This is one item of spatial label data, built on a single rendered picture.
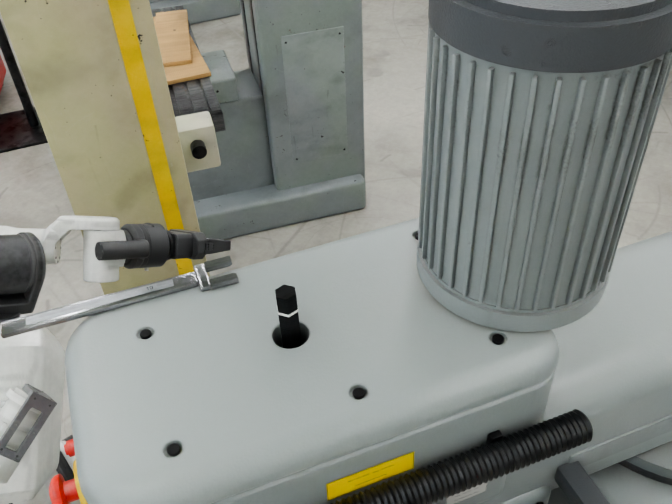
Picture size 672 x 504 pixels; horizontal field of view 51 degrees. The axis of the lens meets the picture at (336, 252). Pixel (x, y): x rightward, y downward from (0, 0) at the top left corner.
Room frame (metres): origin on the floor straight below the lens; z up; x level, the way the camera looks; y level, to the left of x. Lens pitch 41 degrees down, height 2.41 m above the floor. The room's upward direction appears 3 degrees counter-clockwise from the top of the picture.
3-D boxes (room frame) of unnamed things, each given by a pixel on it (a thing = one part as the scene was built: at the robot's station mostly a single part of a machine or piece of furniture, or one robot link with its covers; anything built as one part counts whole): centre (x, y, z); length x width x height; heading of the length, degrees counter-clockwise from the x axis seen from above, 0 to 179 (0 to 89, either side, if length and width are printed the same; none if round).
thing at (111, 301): (0.53, 0.23, 1.89); 0.24 x 0.04 x 0.01; 108
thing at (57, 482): (0.39, 0.29, 1.76); 0.04 x 0.03 x 0.04; 19
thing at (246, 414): (0.47, 0.04, 1.81); 0.47 x 0.26 x 0.16; 109
